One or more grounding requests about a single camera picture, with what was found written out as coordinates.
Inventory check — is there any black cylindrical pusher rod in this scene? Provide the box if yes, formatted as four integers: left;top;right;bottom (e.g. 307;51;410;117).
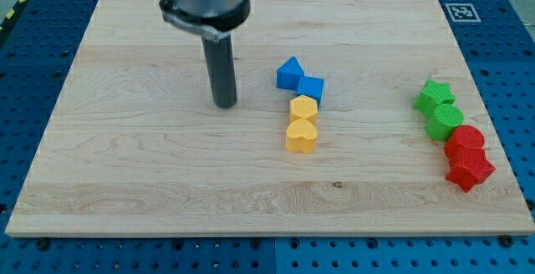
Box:
201;36;237;109

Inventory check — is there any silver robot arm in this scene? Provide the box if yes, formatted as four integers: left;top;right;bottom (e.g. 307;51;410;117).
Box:
159;0;251;109

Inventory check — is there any blue triangle block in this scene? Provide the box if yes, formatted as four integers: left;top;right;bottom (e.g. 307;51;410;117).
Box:
276;56;304;90

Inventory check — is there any blue cube block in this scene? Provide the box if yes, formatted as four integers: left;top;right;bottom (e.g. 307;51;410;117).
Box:
296;76;324;104

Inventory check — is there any yellow hexagon block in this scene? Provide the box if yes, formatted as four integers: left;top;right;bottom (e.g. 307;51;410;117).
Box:
289;95;318;124

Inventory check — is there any yellow heart block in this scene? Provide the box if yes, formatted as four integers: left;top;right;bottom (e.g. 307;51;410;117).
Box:
285;119;318;154

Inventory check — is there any light wooden board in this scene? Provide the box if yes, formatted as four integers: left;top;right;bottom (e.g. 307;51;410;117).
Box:
6;0;534;238

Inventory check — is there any green star block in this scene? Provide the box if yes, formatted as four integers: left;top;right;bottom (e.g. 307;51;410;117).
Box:
413;79;456;118

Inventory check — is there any green cylinder block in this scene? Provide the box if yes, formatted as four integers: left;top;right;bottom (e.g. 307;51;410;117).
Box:
425;104;464;141

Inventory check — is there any white fiducial marker tag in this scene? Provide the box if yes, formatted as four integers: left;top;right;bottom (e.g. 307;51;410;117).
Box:
446;3;481;23

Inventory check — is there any red cylinder block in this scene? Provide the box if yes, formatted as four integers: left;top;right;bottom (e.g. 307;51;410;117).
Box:
443;125;485;158

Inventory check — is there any red star block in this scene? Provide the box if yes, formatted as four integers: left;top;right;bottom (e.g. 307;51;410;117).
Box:
446;148;496;193

